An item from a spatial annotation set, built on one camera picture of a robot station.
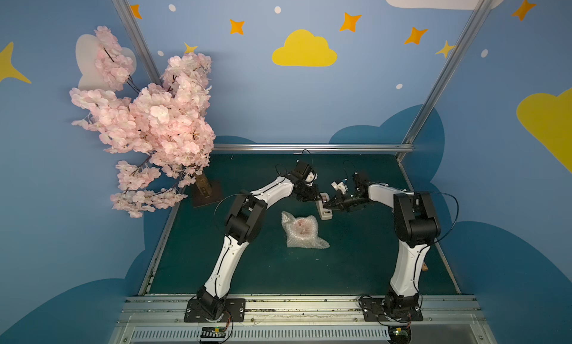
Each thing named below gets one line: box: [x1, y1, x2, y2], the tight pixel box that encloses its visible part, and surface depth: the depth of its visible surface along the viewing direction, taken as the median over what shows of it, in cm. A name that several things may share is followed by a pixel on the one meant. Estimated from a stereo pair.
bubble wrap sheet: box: [280, 210, 330, 249], surface depth 87 cm
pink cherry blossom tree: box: [70, 26, 216, 218], surface depth 62 cm
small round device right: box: [387, 324, 412, 344], surface depth 73 cm
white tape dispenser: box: [315, 192, 333, 220], surface depth 100 cm
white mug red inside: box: [290, 215, 319, 240], surface depth 89 cm
